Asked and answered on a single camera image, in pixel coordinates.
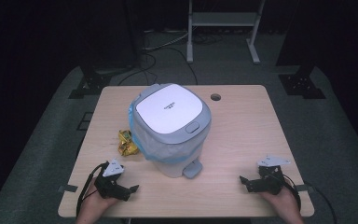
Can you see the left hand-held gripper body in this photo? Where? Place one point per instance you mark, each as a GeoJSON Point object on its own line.
{"type": "Point", "coordinates": [108, 183]}

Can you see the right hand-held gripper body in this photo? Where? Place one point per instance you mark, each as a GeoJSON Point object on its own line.
{"type": "Point", "coordinates": [270, 179]}

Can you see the gold foil wrapper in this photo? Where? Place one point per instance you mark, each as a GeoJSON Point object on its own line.
{"type": "Point", "coordinates": [126, 143]}

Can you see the translucent blue-edged bin liner bag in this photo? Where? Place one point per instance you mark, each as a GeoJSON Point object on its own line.
{"type": "Point", "coordinates": [155, 146]}

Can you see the white grey pedal trash can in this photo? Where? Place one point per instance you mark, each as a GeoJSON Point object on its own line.
{"type": "Point", "coordinates": [167, 115]}

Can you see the person's left hand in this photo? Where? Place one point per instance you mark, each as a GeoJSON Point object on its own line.
{"type": "Point", "coordinates": [94, 205]}

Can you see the person's right hand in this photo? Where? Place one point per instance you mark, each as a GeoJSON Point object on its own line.
{"type": "Point", "coordinates": [284, 203]}

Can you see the grey tape piece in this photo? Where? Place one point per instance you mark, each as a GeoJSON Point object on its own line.
{"type": "Point", "coordinates": [68, 188]}
{"type": "Point", "coordinates": [304, 188]}

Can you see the black floor outlet cover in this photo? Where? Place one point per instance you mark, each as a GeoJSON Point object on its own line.
{"type": "Point", "coordinates": [85, 121]}

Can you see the black stand base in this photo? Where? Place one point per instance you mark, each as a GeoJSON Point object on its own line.
{"type": "Point", "coordinates": [90, 82]}
{"type": "Point", "coordinates": [301, 84]}

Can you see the white metal stand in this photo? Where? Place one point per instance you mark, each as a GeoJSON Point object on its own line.
{"type": "Point", "coordinates": [222, 19]}

